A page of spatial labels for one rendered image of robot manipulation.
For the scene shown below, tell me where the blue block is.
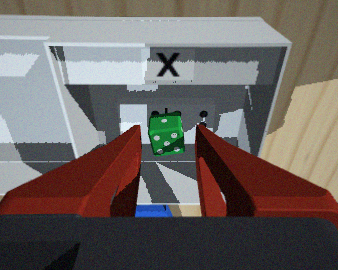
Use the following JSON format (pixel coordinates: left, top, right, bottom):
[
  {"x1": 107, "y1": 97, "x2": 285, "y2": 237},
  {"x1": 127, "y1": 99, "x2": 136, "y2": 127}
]
[{"x1": 135, "y1": 205, "x2": 173, "y2": 216}]

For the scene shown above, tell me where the white domino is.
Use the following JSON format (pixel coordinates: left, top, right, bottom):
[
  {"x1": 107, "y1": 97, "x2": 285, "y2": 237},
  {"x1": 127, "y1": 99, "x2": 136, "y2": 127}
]
[{"x1": 117, "y1": 98, "x2": 216, "y2": 144}]

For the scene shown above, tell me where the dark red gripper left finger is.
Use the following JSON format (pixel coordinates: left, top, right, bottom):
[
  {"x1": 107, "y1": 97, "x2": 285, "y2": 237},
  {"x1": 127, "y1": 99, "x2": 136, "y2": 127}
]
[{"x1": 0, "y1": 125, "x2": 142, "y2": 217}]

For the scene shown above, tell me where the green die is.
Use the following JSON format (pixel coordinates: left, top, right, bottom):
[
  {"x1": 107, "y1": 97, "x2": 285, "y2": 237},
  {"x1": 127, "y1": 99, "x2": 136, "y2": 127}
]
[{"x1": 148, "y1": 111, "x2": 185, "y2": 157}]

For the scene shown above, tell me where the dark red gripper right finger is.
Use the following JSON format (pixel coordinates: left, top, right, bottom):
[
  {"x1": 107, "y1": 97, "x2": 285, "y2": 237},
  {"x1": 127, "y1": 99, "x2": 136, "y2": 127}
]
[{"x1": 195, "y1": 124, "x2": 338, "y2": 230}]

